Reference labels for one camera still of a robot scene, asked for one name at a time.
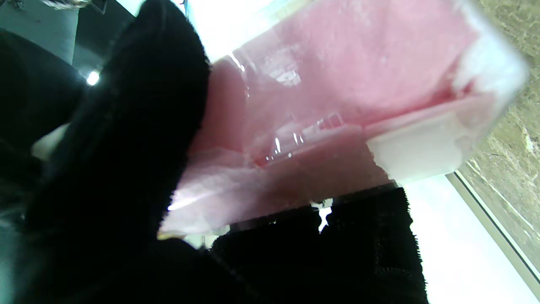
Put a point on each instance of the clear bottle with pink seasoning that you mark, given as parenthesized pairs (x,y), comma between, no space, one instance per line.
(337,109)

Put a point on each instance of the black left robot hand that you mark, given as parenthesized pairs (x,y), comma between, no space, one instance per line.
(126,169)

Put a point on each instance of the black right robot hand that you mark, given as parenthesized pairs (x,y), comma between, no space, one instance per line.
(29,93)

